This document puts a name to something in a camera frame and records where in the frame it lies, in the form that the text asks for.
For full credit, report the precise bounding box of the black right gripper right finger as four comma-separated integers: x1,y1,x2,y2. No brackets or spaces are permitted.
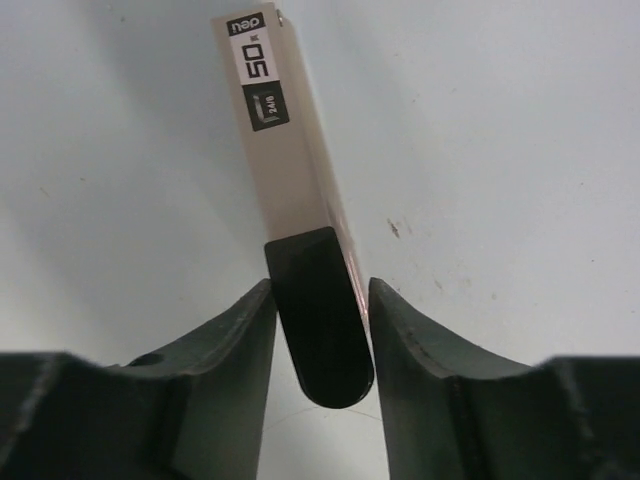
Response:
369,278,639,479

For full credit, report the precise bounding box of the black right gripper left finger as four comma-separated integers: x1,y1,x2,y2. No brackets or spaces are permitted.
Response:
1,280,276,479

